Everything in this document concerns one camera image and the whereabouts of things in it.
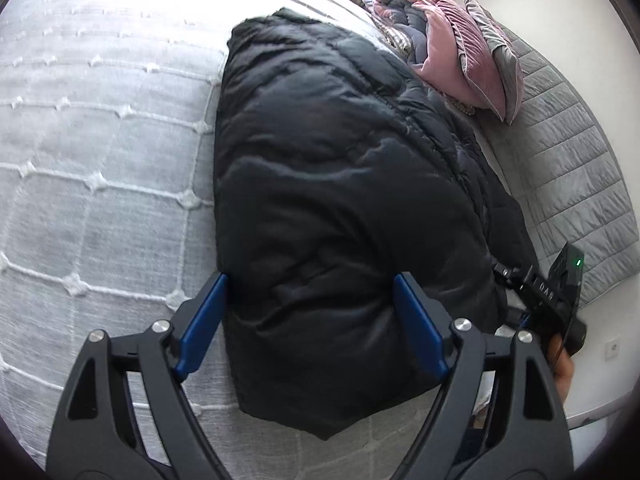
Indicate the pink velvet pillow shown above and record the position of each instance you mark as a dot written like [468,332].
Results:
[460,55]

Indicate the grey velvet pillow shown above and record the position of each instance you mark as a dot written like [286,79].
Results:
[500,55]

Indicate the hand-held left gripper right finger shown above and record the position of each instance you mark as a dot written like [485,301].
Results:
[420,325]

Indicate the grey quilted headboard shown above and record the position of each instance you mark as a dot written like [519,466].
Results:
[575,160]

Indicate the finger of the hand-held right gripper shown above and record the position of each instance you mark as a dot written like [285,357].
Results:
[506,275]

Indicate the black folded garment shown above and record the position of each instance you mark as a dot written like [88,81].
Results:
[505,220]

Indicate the pink and grey folded blanket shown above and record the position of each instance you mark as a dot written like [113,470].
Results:
[400,25]

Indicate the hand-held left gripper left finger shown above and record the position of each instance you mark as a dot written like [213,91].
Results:
[202,325]

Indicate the white textured bedspread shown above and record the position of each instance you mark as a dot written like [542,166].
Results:
[100,135]

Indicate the person's right hand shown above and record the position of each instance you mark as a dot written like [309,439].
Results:
[561,370]

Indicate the black quilted puffer jacket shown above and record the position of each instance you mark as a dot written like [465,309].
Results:
[340,200]

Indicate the white wall socket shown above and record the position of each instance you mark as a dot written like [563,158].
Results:
[611,349]

